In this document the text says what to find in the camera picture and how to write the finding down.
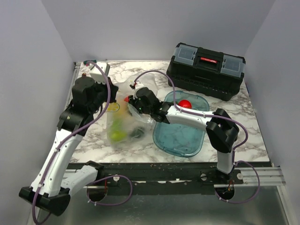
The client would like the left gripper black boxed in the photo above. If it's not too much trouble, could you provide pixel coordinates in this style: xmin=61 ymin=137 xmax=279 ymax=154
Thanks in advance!
xmin=89 ymin=76 xmax=120 ymax=113

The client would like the dark green fake avocado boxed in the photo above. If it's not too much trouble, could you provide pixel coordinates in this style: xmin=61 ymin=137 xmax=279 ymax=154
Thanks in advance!
xmin=129 ymin=127 xmax=145 ymax=139

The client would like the translucent printed plastic bag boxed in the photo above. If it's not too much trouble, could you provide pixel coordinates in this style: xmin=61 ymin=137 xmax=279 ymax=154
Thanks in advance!
xmin=106 ymin=75 xmax=155 ymax=147

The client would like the red fake fruit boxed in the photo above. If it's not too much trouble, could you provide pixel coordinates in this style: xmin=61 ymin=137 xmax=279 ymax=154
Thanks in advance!
xmin=178 ymin=99 xmax=192 ymax=109

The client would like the light green fake pear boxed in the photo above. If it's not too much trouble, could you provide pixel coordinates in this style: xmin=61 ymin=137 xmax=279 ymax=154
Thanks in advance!
xmin=110 ymin=131 xmax=127 ymax=142

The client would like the green fake fruit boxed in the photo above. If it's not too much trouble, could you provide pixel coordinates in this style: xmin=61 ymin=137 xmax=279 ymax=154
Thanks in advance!
xmin=110 ymin=118 xmax=124 ymax=132

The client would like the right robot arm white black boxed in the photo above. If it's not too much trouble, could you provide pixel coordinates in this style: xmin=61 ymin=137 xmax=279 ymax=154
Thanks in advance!
xmin=128 ymin=87 xmax=240 ymax=184

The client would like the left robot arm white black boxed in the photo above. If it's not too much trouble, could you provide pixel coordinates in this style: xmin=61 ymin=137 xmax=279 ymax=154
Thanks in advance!
xmin=19 ymin=76 xmax=118 ymax=216

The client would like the teal transparent plastic tray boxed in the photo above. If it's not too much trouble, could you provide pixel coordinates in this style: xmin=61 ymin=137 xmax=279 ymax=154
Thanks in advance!
xmin=153 ymin=90 xmax=210 ymax=158

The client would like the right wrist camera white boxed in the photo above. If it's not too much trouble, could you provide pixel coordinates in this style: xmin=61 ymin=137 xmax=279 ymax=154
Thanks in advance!
xmin=130 ymin=81 xmax=145 ymax=99

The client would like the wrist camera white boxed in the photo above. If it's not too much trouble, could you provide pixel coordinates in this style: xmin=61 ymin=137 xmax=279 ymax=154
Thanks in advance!
xmin=89 ymin=62 xmax=110 ymax=85
xmin=130 ymin=81 xmax=145 ymax=99

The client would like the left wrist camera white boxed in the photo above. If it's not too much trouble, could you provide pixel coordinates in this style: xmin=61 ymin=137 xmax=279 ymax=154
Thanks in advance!
xmin=89 ymin=62 xmax=110 ymax=85

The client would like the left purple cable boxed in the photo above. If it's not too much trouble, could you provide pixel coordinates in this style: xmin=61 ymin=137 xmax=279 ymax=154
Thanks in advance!
xmin=31 ymin=61 xmax=134 ymax=225

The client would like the purple cable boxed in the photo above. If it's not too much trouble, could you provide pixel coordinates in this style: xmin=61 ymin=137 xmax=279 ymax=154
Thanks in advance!
xmin=130 ymin=70 xmax=261 ymax=204
xmin=31 ymin=61 xmax=134 ymax=225

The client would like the green handled screwdriver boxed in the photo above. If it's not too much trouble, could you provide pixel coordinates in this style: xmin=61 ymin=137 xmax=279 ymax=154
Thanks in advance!
xmin=83 ymin=60 xmax=97 ymax=65

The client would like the black toolbox red handle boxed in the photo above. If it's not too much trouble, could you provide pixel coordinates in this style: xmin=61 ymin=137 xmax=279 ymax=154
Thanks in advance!
xmin=166 ymin=43 xmax=246 ymax=101

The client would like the black mounting base rail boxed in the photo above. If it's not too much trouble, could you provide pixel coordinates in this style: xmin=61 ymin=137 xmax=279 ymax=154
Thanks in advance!
xmin=86 ymin=163 xmax=243 ymax=199

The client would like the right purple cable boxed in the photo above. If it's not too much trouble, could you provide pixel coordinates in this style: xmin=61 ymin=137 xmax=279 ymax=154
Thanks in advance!
xmin=130 ymin=70 xmax=261 ymax=204

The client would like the aluminium frame rail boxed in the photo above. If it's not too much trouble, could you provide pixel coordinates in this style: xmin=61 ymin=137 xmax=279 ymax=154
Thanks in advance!
xmin=233 ymin=167 xmax=286 ymax=187

